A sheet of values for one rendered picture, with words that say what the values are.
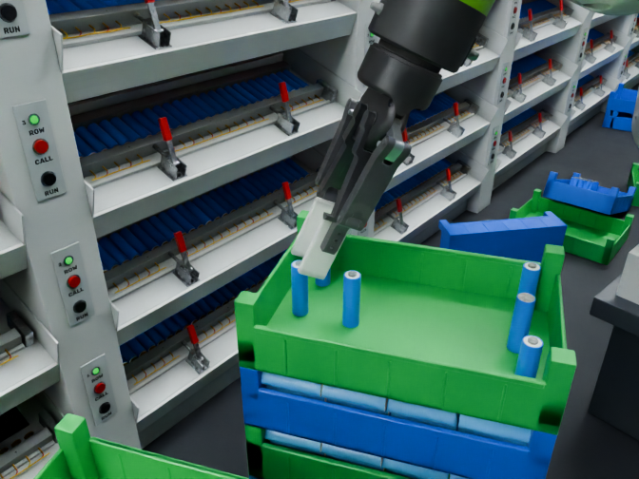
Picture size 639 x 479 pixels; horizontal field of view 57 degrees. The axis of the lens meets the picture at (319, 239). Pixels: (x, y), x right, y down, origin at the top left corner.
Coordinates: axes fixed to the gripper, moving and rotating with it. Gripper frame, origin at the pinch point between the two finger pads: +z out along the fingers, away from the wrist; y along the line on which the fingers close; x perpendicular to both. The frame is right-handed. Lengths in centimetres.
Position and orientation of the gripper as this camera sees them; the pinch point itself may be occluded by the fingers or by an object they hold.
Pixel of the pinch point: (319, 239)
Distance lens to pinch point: 62.2
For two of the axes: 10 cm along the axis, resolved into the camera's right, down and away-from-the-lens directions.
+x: -8.8, -2.7, -3.9
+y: -2.3, -4.8, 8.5
